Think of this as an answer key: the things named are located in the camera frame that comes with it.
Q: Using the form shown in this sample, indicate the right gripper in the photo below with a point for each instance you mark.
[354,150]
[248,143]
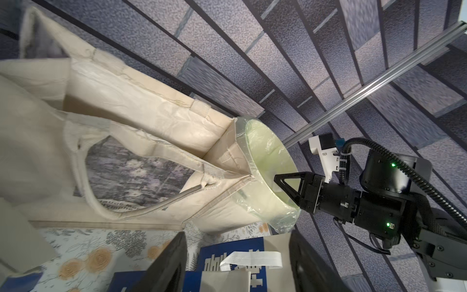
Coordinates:
[302,188]

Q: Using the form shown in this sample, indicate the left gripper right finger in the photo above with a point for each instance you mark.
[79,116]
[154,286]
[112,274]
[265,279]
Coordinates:
[310,271]

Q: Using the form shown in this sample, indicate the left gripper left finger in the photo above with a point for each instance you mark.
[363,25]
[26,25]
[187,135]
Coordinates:
[167,272]

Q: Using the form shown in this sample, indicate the blue white bag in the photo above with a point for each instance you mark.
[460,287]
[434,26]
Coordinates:
[23,251]
[259,264]
[125,281]

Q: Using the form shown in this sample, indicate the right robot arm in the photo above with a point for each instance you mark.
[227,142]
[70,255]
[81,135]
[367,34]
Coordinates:
[396,201]

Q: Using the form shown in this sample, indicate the green lined trash bin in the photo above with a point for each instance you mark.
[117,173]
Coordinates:
[266,157]

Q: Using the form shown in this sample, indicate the floral table mat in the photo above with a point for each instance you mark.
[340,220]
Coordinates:
[88,258]

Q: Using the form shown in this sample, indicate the beige canvas tote bag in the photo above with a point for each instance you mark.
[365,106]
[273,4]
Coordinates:
[87,139]

